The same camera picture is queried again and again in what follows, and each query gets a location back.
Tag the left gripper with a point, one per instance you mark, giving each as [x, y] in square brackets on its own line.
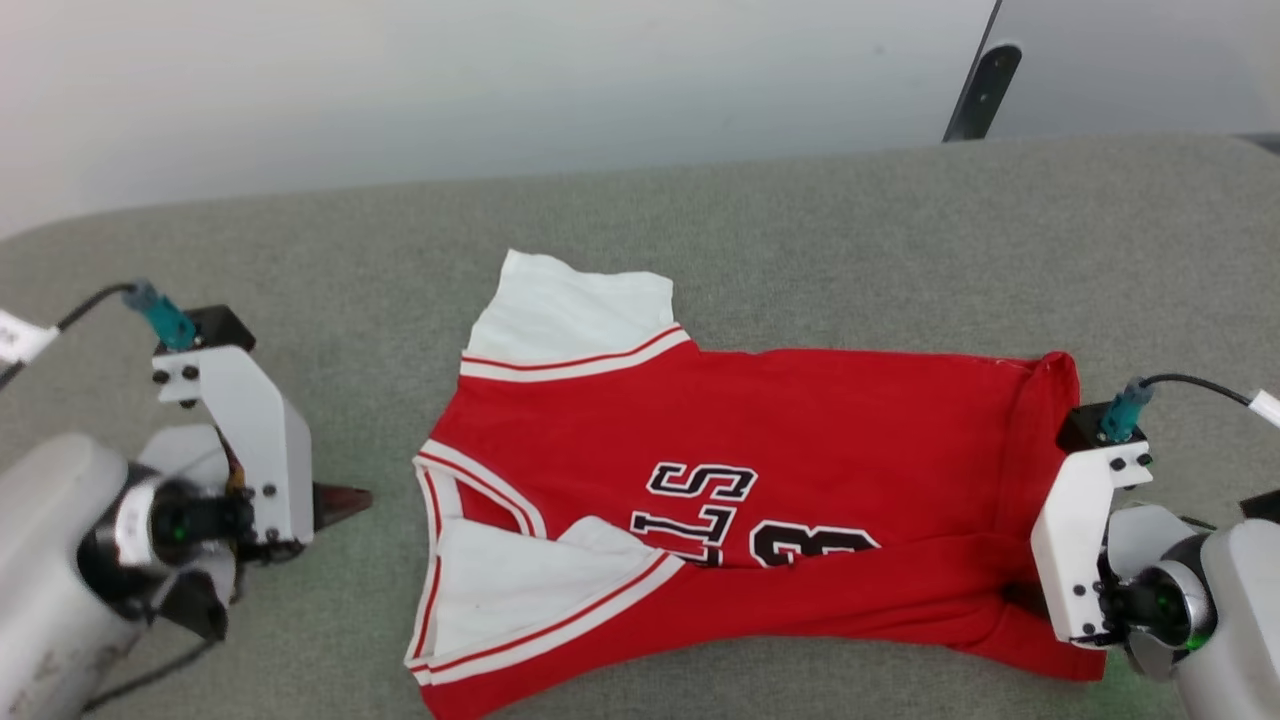
[180, 525]

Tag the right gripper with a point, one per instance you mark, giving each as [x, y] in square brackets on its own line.
[1160, 600]

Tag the red Bulls basketball jersey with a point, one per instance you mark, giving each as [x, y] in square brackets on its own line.
[800, 430]

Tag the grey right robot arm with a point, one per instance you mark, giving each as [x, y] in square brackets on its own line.
[1240, 620]

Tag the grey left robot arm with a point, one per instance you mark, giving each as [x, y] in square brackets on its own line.
[40, 560]

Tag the grey door panel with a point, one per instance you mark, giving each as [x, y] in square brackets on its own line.
[1150, 60]

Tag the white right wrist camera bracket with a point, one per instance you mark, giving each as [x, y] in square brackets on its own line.
[1075, 540]

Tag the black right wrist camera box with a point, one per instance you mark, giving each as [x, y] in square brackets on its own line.
[1082, 430]

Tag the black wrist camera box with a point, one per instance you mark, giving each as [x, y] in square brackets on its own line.
[1082, 430]
[222, 325]

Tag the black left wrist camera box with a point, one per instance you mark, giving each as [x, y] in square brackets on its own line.
[222, 325]

